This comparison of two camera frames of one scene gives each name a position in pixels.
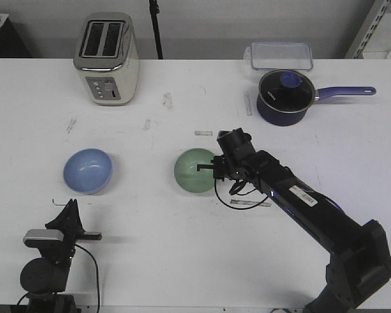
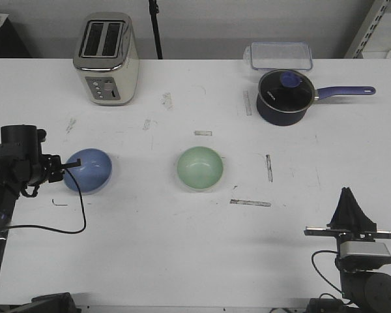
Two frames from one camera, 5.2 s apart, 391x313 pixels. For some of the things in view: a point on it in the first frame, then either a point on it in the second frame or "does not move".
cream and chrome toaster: [106, 51] does not move
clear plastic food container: [279, 55] does not move
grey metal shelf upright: [375, 17] does not move
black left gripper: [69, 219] → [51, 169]
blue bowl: [88, 171] does not move
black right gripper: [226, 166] → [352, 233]
